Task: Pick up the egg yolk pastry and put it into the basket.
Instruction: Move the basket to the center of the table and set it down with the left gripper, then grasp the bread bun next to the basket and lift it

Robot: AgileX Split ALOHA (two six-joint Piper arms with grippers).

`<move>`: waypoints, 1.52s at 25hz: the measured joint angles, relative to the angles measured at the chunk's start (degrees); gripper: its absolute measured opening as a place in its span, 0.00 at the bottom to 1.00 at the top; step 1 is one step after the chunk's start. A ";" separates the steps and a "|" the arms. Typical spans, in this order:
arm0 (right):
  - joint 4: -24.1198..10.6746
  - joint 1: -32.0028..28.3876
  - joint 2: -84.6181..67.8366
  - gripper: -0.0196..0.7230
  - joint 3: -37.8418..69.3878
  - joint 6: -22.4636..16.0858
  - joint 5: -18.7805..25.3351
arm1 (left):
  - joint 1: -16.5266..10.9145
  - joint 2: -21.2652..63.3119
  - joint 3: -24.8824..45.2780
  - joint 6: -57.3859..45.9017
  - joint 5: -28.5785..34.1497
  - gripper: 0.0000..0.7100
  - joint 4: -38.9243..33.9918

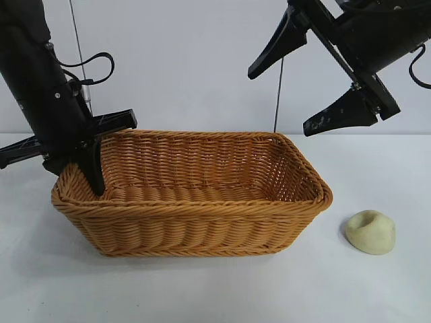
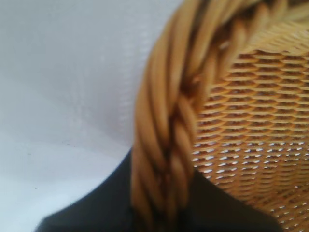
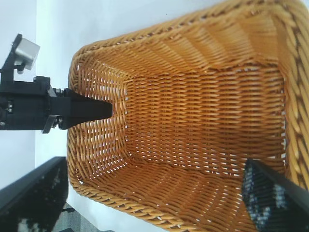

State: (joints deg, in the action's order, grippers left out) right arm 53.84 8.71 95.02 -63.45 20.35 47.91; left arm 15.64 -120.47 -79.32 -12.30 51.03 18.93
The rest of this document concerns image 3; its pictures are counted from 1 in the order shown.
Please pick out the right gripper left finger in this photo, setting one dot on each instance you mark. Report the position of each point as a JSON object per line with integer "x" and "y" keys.
{"x": 29, "y": 198}

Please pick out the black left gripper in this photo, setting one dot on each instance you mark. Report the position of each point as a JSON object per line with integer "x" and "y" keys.
{"x": 24, "y": 108}

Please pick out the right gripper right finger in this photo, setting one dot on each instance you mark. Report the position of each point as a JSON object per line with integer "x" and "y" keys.
{"x": 277, "y": 203}

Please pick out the woven brown wicker basket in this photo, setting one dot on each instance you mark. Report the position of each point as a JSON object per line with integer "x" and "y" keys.
{"x": 193, "y": 108}

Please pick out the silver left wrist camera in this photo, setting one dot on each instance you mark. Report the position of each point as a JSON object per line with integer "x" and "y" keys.
{"x": 26, "y": 53}

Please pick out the black left camera bracket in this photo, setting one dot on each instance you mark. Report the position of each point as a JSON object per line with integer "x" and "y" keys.
{"x": 8, "y": 65}

